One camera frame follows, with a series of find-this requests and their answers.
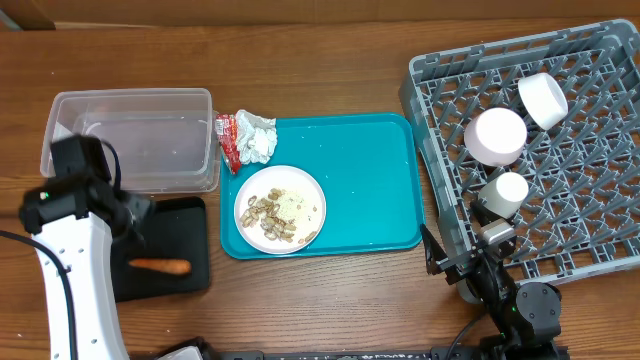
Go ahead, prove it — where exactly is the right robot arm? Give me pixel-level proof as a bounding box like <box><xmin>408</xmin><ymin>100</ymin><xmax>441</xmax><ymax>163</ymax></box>
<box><xmin>419</xmin><ymin>200</ymin><xmax>570</xmax><ymax>359</ymax></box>

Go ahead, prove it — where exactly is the white tissue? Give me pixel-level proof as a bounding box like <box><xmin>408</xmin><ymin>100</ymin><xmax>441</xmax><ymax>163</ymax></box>
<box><xmin>235</xmin><ymin>109</ymin><xmax>278</xmax><ymax>165</ymax></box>

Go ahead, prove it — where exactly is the pink bowl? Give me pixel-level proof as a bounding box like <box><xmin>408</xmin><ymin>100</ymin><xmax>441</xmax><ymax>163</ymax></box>
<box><xmin>464</xmin><ymin>108</ymin><xmax>527</xmax><ymax>167</ymax></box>

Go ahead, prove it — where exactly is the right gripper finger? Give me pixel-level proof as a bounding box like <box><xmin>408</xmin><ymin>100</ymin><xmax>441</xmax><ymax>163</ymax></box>
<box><xmin>470</xmin><ymin>200</ymin><xmax>504</xmax><ymax>227</ymax></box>
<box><xmin>419</xmin><ymin>224</ymin><xmax>448</xmax><ymax>275</ymax></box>

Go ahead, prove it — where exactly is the orange carrot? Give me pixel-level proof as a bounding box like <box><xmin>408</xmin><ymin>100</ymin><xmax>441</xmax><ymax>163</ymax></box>
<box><xmin>129</xmin><ymin>258</ymin><xmax>192</xmax><ymax>276</ymax></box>

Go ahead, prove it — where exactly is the clear plastic bin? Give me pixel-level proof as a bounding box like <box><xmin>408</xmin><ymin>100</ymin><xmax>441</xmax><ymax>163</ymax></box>
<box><xmin>40</xmin><ymin>88</ymin><xmax>221</xmax><ymax>194</ymax></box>

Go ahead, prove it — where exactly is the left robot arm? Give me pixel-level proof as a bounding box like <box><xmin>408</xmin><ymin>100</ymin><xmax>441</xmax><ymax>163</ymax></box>
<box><xmin>19</xmin><ymin>135</ymin><xmax>211</xmax><ymax>359</ymax></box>

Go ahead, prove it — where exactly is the black plastic tray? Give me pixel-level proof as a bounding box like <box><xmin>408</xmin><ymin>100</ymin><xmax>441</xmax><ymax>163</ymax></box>
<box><xmin>111</xmin><ymin>197</ymin><xmax>211</xmax><ymax>302</ymax></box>

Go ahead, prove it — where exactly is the white bowl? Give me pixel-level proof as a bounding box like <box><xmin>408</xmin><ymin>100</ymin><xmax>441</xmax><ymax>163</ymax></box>
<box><xmin>517</xmin><ymin>73</ymin><xmax>568</xmax><ymax>130</ymax></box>

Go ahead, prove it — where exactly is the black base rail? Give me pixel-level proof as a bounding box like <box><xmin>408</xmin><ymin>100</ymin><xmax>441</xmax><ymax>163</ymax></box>
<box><xmin>214</xmin><ymin>344</ymin><xmax>571</xmax><ymax>360</ymax></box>

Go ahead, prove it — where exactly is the white cup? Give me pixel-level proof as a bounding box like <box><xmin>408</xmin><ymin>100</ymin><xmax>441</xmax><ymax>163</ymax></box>
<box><xmin>478</xmin><ymin>172</ymin><xmax>529</xmax><ymax>218</ymax></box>

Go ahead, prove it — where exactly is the red snack wrapper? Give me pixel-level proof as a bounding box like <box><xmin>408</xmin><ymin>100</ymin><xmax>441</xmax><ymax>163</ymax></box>
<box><xmin>214</xmin><ymin>114</ymin><xmax>242</xmax><ymax>174</ymax></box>

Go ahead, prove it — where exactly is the teal serving tray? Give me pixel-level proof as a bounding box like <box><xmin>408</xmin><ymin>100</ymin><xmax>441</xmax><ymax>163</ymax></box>
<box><xmin>219</xmin><ymin>112</ymin><xmax>427</xmax><ymax>261</ymax></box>

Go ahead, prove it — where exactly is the white plate with food scraps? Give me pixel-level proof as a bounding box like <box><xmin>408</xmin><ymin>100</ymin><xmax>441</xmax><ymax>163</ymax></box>
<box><xmin>233</xmin><ymin>165</ymin><xmax>327</xmax><ymax>255</ymax></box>

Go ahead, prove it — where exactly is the grey dishwasher rack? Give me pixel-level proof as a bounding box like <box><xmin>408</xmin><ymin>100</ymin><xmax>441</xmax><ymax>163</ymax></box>
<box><xmin>399</xmin><ymin>19</ymin><xmax>639</xmax><ymax>285</ymax></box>

